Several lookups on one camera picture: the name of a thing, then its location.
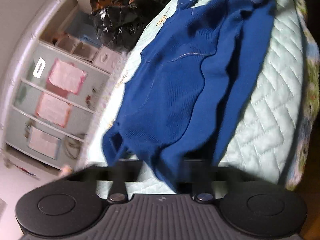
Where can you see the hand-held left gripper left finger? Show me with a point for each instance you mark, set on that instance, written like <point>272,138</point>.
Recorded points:
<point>125,172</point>

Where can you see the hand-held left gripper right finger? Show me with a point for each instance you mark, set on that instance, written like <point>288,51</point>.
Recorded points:
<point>200,175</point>

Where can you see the blue knitted sweater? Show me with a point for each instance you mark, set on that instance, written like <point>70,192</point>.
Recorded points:
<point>175,80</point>

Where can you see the blue framed poster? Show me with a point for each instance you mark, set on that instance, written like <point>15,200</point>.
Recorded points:
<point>42,141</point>

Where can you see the orange framed poster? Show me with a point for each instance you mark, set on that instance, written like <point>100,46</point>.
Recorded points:
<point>52,110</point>

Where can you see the light green bee print quilt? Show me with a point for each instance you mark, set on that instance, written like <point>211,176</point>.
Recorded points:
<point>270,92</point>

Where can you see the pink framed poster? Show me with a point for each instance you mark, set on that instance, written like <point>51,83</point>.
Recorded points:
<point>66,76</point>

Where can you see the white glass door wardrobe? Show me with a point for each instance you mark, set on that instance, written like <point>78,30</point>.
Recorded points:
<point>30,92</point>

